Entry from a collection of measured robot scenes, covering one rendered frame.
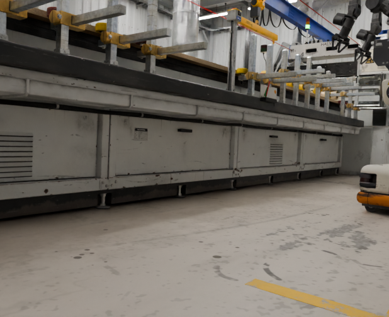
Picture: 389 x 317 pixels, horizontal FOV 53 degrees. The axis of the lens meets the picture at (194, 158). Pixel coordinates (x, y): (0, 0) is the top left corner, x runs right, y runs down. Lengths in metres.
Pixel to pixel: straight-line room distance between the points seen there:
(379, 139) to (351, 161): 0.47
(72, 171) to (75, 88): 0.46
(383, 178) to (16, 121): 1.93
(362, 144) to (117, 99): 4.12
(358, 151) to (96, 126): 4.06
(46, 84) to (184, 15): 5.75
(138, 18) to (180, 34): 5.15
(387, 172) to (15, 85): 1.94
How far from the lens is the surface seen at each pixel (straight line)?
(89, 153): 2.06
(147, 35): 1.75
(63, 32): 1.71
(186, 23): 7.23
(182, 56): 2.45
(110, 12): 1.55
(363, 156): 5.51
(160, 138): 2.41
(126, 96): 1.91
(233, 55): 2.61
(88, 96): 1.77
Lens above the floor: 0.39
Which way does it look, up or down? 3 degrees down
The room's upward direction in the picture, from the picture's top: 3 degrees clockwise
